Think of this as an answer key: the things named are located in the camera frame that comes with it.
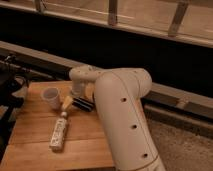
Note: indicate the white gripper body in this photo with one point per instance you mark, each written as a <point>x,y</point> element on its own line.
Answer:
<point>83,90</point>

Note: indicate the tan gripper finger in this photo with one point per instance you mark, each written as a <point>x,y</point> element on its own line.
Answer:
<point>67,103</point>

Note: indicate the black striped eraser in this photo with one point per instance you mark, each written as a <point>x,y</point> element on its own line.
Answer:
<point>83,104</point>

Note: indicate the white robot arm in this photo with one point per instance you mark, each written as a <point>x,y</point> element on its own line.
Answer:
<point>117,93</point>

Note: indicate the white labelled bottle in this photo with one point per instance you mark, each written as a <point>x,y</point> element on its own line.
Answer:
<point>57,139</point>

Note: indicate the black equipment with cables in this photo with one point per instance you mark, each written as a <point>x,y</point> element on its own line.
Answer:
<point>13,89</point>

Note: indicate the metal window rail frame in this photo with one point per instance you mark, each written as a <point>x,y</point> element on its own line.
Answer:
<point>188,21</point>

